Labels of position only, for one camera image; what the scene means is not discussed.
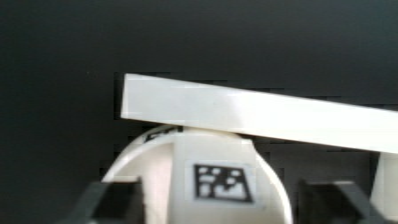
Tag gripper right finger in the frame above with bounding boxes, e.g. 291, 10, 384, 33
299, 181, 380, 224

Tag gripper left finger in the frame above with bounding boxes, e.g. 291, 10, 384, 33
68, 181, 146, 224

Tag white U-shaped fence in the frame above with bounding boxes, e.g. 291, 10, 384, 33
121, 74, 398, 154

